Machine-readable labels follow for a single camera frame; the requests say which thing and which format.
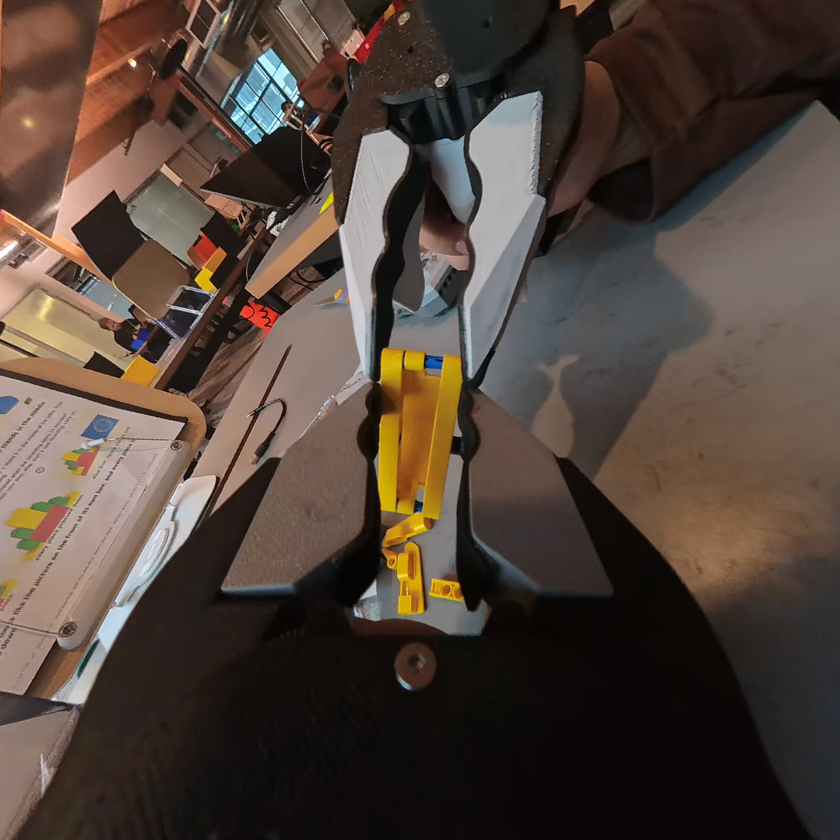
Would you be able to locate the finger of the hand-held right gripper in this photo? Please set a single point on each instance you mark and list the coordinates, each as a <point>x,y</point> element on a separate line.
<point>368,250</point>
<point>512,223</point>

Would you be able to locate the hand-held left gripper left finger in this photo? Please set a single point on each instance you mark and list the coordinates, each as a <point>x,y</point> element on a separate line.
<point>295,525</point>

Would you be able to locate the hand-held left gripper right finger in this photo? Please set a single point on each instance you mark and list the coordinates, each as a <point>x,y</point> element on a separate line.
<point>532,525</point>

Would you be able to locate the yellow curved panel blue pins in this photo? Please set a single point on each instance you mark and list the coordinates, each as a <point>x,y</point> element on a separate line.
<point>420,433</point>

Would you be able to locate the grey desk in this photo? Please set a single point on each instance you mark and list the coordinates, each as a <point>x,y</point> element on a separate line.
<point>696,368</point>

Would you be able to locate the person's right hand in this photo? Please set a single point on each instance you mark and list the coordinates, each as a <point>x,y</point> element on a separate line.
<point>449,230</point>

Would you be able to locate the grey electronic control box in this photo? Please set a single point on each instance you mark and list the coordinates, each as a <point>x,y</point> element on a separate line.
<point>427,289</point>

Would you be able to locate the short yellow three-hole beam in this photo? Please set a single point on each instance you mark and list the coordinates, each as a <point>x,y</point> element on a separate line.
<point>444,589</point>

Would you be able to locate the yellow angled beam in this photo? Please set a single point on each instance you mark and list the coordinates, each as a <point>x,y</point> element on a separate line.
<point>407,529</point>

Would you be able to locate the white stand base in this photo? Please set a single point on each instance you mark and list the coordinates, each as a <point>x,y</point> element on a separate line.
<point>171,538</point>

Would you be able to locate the yellow L-shaped piece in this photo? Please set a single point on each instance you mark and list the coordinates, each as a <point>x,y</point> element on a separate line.
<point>410,584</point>

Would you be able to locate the black monitor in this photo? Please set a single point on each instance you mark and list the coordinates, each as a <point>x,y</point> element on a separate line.
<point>263,164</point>

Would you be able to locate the wooden clipboard printed sheet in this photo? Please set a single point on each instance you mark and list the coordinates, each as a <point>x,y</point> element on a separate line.
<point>66,525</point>

